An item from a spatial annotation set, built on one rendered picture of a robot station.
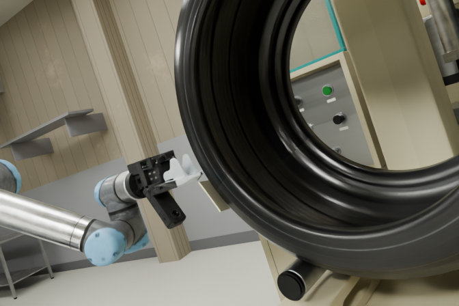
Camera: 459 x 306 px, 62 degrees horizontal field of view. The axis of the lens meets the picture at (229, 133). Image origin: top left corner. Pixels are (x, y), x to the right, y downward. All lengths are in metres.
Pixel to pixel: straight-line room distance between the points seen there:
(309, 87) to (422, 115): 0.57
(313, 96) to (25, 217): 0.91
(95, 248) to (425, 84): 0.73
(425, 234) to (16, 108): 6.23
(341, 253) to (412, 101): 0.40
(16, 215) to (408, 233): 0.77
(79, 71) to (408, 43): 4.76
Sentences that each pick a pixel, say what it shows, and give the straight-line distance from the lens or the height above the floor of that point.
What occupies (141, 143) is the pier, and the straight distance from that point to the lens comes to 4.37.
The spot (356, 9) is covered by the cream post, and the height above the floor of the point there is 1.30.
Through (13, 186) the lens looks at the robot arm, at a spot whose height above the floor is 1.19.
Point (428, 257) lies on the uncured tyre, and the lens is 0.50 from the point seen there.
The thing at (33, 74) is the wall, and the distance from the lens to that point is 6.04.
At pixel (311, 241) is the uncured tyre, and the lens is 0.54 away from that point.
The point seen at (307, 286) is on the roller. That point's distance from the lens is 0.61.
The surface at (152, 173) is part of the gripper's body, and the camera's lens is 0.86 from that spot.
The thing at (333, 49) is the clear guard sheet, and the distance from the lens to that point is 1.27.
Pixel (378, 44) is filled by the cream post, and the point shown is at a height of 1.22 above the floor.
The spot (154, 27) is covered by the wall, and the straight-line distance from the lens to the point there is 4.45.
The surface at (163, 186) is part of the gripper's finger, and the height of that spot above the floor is 1.08.
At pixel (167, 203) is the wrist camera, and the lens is 0.89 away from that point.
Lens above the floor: 1.14
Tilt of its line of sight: level
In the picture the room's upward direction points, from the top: 18 degrees counter-clockwise
